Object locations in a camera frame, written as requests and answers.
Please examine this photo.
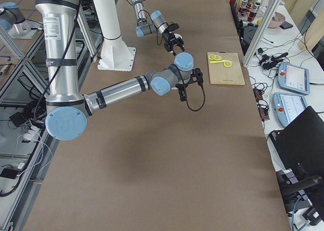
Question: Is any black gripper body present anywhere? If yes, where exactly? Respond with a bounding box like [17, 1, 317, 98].
[163, 32, 180, 49]
[175, 77, 200, 96]

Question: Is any yellow plastic knife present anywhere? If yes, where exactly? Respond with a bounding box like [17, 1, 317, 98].
[209, 60, 224, 64]

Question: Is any bamboo cutting board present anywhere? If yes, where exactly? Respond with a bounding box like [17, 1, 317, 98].
[207, 52, 245, 85]

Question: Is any lemon slice middle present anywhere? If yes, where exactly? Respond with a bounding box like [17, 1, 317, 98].
[214, 55, 222, 61]

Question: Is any lemon slice front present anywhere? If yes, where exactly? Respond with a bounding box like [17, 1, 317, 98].
[223, 60, 232, 68]

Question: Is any teach pendant lower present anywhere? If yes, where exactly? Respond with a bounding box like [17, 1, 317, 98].
[273, 93, 308, 127]

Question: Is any teach pendant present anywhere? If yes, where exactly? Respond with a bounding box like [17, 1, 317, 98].
[277, 62, 310, 95]
[273, 93, 308, 127]

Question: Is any teach pendant upper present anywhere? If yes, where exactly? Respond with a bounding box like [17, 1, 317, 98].
[277, 62, 310, 95]

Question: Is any pink bowl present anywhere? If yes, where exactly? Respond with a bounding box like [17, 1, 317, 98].
[268, 12, 286, 29]

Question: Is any black office chair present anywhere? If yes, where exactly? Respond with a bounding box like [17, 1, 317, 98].
[269, 106, 323, 219]

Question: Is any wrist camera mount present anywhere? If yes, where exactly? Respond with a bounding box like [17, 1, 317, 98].
[168, 23, 179, 32]
[191, 68, 204, 87]

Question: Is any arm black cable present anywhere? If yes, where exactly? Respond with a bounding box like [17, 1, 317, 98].
[136, 3, 168, 46]
[185, 83, 206, 112]

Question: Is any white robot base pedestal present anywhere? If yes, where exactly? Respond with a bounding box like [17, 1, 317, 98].
[93, 0, 136, 72]

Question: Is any aluminium frame post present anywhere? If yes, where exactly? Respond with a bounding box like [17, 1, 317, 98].
[242, 0, 281, 68]

